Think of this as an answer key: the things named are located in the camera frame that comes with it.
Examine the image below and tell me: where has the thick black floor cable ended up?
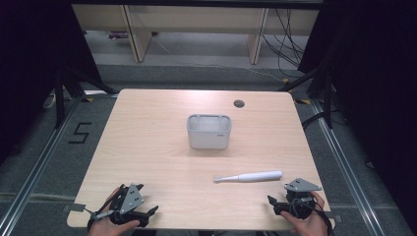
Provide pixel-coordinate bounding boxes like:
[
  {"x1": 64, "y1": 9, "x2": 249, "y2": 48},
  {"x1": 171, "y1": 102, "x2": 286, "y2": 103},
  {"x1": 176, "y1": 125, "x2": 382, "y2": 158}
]
[{"x1": 301, "y1": 111, "x2": 327, "y2": 130}]

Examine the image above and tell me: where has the aluminium floor rail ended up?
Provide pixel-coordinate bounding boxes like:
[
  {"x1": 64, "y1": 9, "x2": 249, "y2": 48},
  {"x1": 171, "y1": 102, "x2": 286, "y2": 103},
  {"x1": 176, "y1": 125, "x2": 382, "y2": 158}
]
[
  {"x1": 309, "y1": 98, "x2": 379, "y2": 236},
  {"x1": 0, "y1": 97, "x2": 83, "y2": 236}
]

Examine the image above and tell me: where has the black metal stand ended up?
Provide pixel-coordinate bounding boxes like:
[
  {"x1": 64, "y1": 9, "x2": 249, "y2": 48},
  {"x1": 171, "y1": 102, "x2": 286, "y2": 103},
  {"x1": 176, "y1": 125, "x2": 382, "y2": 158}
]
[
  {"x1": 53, "y1": 64, "x2": 116, "y2": 130},
  {"x1": 278, "y1": 67, "x2": 336, "y2": 130}
]

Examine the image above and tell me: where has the bundle of black cables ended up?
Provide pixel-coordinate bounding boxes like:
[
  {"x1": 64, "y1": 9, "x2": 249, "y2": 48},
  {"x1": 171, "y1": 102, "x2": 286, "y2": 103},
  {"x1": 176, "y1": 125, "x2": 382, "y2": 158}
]
[{"x1": 262, "y1": 8, "x2": 307, "y2": 79}]

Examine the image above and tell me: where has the person's right hand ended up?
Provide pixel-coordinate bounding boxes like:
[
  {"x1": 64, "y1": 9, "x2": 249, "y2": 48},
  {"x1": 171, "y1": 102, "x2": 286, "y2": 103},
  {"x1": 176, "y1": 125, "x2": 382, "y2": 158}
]
[{"x1": 279, "y1": 191, "x2": 329, "y2": 236}]

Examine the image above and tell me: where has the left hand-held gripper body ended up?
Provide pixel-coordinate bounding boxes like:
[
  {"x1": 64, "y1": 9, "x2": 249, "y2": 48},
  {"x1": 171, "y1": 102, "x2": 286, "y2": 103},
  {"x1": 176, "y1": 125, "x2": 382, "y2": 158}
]
[{"x1": 109, "y1": 183, "x2": 149, "y2": 228}]

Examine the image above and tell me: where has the white plastic container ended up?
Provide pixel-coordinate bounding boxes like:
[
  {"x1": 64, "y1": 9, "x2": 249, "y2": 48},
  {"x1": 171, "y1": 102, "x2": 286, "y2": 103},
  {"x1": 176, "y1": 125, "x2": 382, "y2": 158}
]
[{"x1": 186, "y1": 113, "x2": 233, "y2": 150}]

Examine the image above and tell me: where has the white electric toothbrush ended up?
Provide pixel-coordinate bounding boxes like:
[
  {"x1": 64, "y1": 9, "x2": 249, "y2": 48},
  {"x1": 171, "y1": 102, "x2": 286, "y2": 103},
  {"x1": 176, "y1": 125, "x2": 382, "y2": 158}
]
[{"x1": 213, "y1": 169, "x2": 283, "y2": 184}]

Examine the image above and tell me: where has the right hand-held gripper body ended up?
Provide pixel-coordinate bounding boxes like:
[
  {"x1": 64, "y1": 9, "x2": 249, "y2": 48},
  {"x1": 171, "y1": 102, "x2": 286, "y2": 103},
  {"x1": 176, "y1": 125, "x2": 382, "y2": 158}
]
[{"x1": 283, "y1": 177, "x2": 323, "y2": 220}]

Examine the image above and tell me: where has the person's left hand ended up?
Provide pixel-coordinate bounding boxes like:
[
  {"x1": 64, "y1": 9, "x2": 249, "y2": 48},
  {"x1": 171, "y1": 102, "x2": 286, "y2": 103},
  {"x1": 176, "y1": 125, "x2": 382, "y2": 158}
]
[{"x1": 88, "y1": 187, "x2": 141, "y2": 236}]

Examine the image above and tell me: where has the black curtain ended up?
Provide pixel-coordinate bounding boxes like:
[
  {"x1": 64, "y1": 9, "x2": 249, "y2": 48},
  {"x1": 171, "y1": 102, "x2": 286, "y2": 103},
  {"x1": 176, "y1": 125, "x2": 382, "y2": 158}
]
[
  {"x1": 297, "y1": 0, "x2": 417, "y2": 227},
  {"x1": 0, "y1": 0, "x2": 103, "y2": 165}
]

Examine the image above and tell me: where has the grey cable plug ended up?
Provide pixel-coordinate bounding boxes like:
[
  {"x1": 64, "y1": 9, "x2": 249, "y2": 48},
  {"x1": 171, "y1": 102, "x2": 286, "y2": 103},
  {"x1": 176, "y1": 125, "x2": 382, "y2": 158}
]
[{"x1": 84, "y1": 207, "x2": 116, "y2": 221}]

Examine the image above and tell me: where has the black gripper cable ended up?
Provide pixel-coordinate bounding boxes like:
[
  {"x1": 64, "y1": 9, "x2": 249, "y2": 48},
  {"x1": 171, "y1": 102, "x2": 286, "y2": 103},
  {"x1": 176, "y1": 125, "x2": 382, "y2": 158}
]
[{"x1": 288, "y1": 197, "x2": 332, "y2": 236}]

